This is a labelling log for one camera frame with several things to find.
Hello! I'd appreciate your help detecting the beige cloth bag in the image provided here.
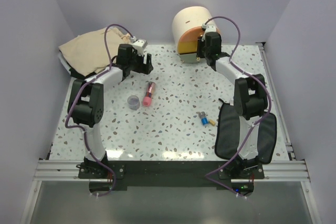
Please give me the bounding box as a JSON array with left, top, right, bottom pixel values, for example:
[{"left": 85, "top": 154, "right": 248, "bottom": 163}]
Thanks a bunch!
[{"left": 59, "top": 27, "right": 131, "bottom": 76}]

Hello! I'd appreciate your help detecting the cream round drawer organizer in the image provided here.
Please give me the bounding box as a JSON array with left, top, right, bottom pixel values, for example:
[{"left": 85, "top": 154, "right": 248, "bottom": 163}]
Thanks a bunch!
[{"left": 172, "top": 6, "right": 212, "bottom": 47}]

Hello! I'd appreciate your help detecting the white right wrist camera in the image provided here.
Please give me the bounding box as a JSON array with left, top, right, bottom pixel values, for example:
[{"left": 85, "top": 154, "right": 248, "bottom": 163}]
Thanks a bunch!
[{"left": 202, "top": 23, "right": 218, "bottom": 34}]

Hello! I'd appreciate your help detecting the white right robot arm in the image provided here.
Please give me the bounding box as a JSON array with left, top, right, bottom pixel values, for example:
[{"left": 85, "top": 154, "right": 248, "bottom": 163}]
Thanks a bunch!
[{"left": 197, "top": 31, "right": 270, "bottom": 178}]

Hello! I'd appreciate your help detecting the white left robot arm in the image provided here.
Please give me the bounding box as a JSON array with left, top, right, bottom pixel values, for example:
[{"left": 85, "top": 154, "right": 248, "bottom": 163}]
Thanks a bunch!
[{"left": 65, "top": 39, "right": 153, "bottom": 178}]

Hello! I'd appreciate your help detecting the grey bottom drawer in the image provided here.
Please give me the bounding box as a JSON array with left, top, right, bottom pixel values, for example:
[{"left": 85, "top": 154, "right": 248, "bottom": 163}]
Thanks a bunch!
[{"left": 179, "top": 52, "right": 205, "bottom": 64}]

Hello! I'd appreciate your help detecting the dark grey cloth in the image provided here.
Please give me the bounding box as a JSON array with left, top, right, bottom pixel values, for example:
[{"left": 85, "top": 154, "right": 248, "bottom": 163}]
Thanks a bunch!
[{"left": 215, "top": 103, "right": 277, "bottom": 164}]

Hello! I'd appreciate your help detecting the pink capped glitter tube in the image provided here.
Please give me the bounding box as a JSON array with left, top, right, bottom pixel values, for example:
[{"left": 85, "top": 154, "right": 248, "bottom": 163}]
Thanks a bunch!
[{"left": 142, "top": 82, "right": 156, "bottom": 107}]

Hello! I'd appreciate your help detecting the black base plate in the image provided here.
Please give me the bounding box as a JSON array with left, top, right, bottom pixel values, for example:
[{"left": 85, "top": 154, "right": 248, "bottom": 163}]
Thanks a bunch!
[{"left": 76, "top": 161, "right": 265, "bottom": 193}]

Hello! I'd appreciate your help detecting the white basket under bag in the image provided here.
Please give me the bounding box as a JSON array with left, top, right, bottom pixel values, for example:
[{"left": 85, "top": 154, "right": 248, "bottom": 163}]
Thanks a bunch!
[{"left": 58, "top": 51, "right": 83, "bottom": 80}]

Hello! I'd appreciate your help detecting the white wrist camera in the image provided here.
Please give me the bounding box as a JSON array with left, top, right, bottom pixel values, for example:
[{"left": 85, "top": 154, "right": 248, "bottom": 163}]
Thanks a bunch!
[
  {"left": 131, "top": 39, "right": 148, "bottom": 55},
  {"left": 202, "top": 23, "right": 218, "bottom": 34}
]

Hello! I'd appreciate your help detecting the clear purple small jar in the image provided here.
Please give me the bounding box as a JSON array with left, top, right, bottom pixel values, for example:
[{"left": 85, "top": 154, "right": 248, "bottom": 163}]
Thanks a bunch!
[{"left": 127, "top": 95, "right": 140, "bottom": 110}]

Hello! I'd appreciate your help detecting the blue grey small cylinder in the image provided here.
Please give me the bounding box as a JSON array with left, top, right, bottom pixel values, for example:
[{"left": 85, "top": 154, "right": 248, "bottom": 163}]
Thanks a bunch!
[{"left": 198, "top": 111, "right": 208, "bottom": 126}]

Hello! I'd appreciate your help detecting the aluminium front rail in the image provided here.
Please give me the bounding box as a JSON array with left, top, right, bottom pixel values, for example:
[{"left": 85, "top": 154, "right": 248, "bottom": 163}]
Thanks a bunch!
[{"left": 33, "top": 160, "right": 310, "bottom": 182}]

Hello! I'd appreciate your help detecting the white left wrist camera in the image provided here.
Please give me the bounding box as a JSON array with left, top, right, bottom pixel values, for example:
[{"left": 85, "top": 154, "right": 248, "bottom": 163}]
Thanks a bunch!
[{"left": 131, "top": 39, "right": 148, "bottom": 55}]

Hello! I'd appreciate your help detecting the yellow drawer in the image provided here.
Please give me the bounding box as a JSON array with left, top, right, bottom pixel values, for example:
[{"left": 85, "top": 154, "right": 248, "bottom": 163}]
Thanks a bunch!
[{"left": 177, "top": 39, "right": 197, "bottom": 54}]

